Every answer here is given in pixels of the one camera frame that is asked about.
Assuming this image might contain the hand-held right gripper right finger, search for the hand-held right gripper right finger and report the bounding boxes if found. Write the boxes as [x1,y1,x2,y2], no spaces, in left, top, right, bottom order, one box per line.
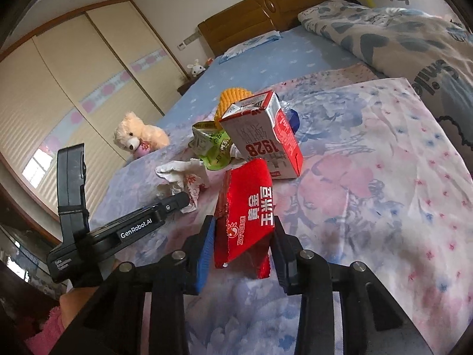
[271,225,437,355]

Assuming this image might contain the blue heart print quilt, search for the blue heart print quilt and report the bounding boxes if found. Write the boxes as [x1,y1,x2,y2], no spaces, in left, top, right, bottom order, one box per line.
[297,0,473,165]

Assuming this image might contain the dark wooden nightstand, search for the dark wooden nightstand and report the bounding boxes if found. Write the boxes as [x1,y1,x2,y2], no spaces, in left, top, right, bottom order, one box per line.
[177,70,208,97]

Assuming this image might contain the white tissue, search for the white tissue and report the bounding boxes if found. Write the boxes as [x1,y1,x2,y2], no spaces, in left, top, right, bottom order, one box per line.
[154,158,211,214]

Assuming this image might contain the blue patterned pillow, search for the blue patterned pillow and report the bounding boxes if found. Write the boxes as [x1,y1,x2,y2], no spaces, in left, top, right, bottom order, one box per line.
[216,31,282,64]

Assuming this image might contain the white wall switch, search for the white wall switch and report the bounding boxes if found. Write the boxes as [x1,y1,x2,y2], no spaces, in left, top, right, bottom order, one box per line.
[176,31,201,51]

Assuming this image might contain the white rabbit plush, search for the white rabbit plush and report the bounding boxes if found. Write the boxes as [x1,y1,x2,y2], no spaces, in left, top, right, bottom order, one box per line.
[187,59,207,77]

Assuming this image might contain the orange foam fruit net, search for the orange foam fruit net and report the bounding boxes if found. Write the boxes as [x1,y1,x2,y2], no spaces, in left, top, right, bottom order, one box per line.
[214,87,254,120]

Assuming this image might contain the person's left forearm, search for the person's left forearm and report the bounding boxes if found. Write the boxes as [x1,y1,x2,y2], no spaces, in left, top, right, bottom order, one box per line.
[24,303,72,355]

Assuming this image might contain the cream sliding wardrobe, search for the cream sliding wardrobe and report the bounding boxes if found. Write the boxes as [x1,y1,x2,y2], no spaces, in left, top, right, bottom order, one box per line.
[0,0,190,232]

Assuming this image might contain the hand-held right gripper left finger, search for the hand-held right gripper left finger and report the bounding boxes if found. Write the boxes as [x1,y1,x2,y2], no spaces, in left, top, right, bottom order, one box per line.
[52,215,217,355]

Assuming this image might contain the cream teddy bear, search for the cream teddy bear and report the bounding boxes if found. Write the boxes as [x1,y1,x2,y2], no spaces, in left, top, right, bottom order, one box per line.
[113,112,171,159]

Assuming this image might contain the blue clear plastic wrapper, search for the blue clear plastic wrapper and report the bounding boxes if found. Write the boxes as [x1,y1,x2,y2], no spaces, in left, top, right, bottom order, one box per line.
[279,98,302,134]

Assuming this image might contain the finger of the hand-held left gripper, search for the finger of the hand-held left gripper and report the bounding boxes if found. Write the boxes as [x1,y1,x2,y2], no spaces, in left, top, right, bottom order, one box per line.
[159,191,192,214]

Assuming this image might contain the red white milk carton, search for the red white milk carton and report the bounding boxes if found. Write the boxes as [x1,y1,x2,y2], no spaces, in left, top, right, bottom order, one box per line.
[220,90,304,180]

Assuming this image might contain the blue bed sheet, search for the blue bed sheet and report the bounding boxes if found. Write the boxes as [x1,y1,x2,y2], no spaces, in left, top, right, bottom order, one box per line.
[159,26,382,134]

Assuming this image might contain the wooden headboard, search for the wooden headboard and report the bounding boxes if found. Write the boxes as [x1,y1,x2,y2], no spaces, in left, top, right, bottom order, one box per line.
[197,0,349,59]

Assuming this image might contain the person's left hand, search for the person's left hand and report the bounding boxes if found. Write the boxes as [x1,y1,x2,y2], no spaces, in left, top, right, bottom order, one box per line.
[60,286,102,333]

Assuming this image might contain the floral blanket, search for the floral blanket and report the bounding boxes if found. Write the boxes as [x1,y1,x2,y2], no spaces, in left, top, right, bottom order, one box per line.
[89,63,473,355]

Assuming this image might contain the green snack packet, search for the green snack packet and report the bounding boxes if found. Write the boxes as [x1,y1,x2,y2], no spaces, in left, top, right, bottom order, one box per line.
[191,120,232,171]

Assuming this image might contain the red snack packet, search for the red snack packet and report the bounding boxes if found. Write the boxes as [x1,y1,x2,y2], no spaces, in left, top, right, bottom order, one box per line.
[214,158,276,280]

